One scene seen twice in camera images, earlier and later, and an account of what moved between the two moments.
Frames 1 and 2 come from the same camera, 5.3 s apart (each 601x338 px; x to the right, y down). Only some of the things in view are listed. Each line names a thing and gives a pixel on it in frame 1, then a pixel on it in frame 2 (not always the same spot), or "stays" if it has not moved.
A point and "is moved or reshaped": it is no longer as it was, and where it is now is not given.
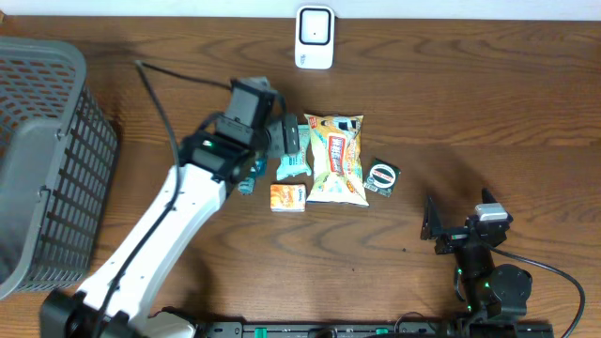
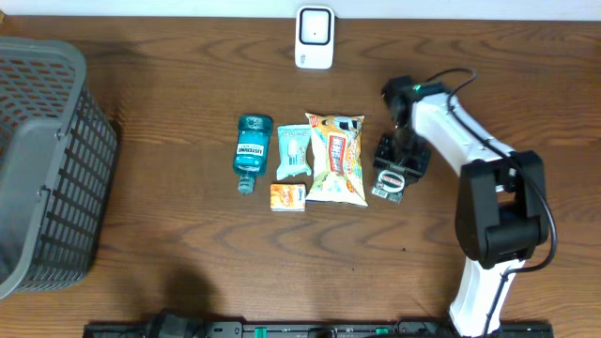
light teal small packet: (296, 163) stays
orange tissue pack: (288, 197) stays
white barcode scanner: (315, 37) stays
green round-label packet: (382, 177) is moved or reshaped
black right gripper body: (453, 243) → (402, 150)
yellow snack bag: (337, 165) stays
